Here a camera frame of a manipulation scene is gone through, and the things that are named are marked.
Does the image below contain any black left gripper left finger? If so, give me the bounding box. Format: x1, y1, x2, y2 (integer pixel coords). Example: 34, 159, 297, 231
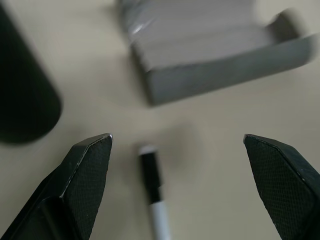
0, 133, 115, 240

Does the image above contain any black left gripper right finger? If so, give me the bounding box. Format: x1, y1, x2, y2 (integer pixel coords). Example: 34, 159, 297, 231
242, 133, 320, 240

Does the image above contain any black cup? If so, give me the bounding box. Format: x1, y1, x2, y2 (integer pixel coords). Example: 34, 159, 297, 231
0, 4, 63, 145

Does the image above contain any grey glasses case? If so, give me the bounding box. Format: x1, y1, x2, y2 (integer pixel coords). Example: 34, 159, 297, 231
114, 0, 320, 107

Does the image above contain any black capped white marker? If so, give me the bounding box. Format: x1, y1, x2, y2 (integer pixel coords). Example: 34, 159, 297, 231
138, 144, 173, 240

